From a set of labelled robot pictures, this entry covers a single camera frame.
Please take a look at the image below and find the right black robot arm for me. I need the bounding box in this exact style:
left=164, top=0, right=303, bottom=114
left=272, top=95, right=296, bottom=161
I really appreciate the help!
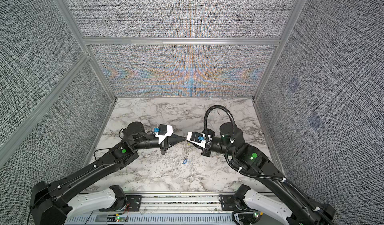
left=187, top=123, right=336, bottom=225

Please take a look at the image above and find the aluminium enclosure frame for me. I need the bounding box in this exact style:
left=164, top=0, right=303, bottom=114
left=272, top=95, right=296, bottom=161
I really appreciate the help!
left=1, top=0, right=307, bottom=166

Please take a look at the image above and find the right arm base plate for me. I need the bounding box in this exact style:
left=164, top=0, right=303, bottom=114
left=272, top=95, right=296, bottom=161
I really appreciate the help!
left=218, top=193, right=264, bottom=212

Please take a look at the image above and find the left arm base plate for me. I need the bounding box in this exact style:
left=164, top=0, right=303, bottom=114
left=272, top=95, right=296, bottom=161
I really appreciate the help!
left=99, top=195, right=143, bottom=212

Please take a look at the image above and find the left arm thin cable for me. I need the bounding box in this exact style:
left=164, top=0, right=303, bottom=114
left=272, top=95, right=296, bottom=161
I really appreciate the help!
left=92, top=147, right=113, bottom=163

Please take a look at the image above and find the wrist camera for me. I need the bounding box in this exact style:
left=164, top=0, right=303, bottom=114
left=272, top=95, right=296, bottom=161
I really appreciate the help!
left=186, top=132, right=212, bottom=150
left=153, top=124, right=173, bottom=145

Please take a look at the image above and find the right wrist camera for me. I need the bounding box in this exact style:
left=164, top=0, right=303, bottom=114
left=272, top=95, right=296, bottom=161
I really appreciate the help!
left=186, top=132, right=212, bottom=150

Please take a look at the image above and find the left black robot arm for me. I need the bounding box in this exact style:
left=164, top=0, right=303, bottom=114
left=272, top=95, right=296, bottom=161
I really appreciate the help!
left=28, top=122, right=186, bottom=225

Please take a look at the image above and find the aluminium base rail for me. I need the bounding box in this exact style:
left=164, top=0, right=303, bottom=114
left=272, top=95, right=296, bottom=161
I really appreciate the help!
left=65, top=193, right=283, bottom=225

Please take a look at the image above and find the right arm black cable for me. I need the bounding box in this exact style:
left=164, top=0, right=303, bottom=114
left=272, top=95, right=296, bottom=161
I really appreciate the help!
left=203, top=105, right=335, bottom=225

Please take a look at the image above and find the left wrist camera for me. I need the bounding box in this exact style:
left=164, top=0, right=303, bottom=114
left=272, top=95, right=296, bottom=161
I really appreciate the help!
left=153, top=124, right=173, bottom=145

